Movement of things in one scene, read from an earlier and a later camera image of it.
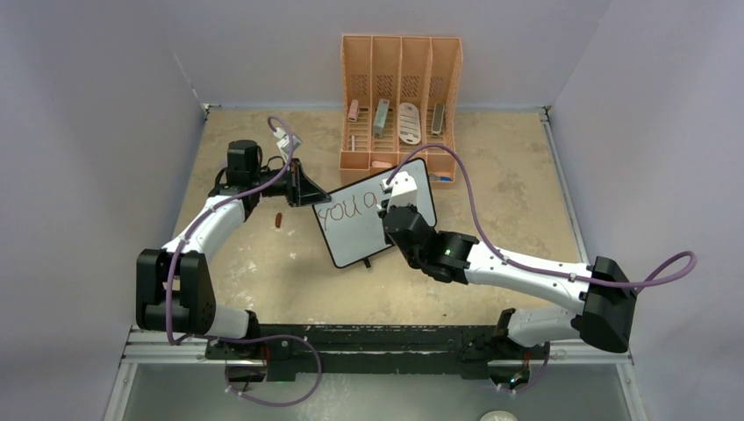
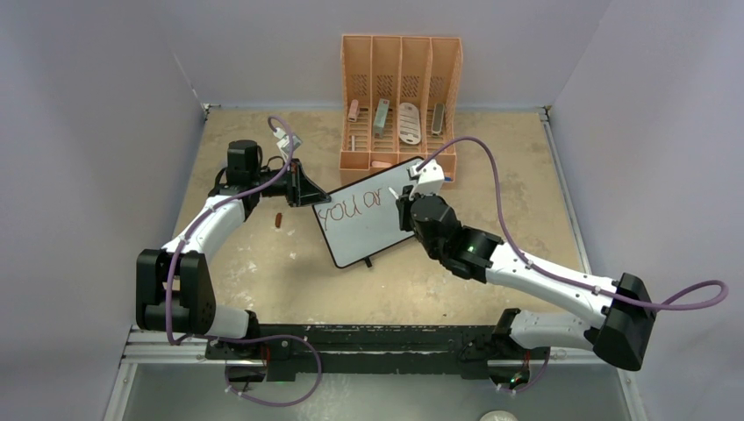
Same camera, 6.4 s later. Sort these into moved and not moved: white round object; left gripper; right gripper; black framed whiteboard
Moved: right gripper
Not moved: black framed whiteboard; white round object; left gripper
